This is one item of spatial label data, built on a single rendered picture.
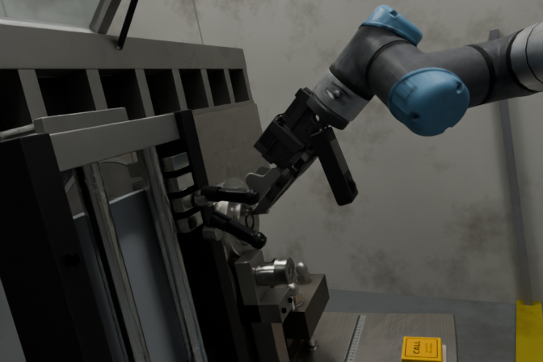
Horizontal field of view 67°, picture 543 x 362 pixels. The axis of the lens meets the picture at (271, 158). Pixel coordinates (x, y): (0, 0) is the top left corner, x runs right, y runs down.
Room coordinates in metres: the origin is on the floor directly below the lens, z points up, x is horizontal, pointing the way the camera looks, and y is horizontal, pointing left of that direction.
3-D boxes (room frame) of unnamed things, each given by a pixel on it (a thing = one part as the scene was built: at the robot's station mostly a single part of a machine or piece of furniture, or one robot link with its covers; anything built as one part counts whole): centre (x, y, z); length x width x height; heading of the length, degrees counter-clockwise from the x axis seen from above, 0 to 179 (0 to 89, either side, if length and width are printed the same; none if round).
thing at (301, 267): (0.86, -0.02, 1.05); 0.04 x 0.04 x 0.04
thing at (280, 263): (0.59, 0.01, 1.18); 0.04 x 0.02 x 0.04; 156
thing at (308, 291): (0.88, 0.15, 1.00); 0.40 x 0.16 x 0.06; 66
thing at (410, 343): (0.71, -0.21, 0.91); 0.07 x 0.07 x 0.02; 66
